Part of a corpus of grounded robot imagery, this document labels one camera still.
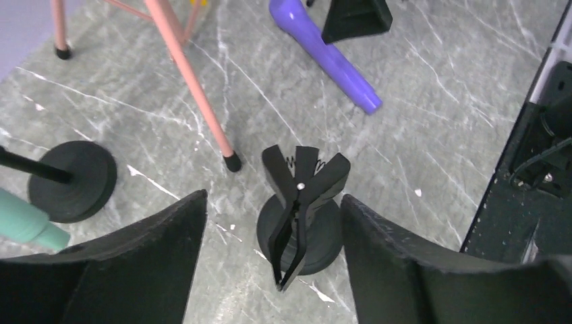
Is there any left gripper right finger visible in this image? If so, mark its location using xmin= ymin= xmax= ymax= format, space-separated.
xmin=341 ymin=194 xmax=571 ymax=323

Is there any mint green toy microphone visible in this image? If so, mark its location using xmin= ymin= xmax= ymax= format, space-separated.
xmin=1 ymin=188 xmax=70 ymax=250

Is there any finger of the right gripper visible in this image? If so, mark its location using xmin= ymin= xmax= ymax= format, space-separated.
xmin=322 ymin=0 xmax=393 ymax=44

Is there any pink music stand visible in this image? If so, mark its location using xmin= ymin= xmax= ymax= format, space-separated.
xmin=50 ymin=0 xmax=243 ymax=173

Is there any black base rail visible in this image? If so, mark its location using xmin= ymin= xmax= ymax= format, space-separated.
xmin=461 ymin=5 xmax=571 ymax=263

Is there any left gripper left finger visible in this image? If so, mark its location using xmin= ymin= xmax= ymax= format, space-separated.
xmin=1 ymin=190 xmax=208 ymax=323

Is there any black round-base mic stand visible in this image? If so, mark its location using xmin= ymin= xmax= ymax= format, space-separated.
xmin=256 ymin=145 xmax=351 ymax=292
xmin=1 ymin=140 xmax=118 ymax=223

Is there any purple toy microphone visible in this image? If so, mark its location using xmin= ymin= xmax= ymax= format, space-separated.
xmin=268 ymin=0 xmax=382 ymax=115

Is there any yellow cube near stand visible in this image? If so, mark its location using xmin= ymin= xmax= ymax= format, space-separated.
xmin=190 ymin=0 xmax=208 ymax=6

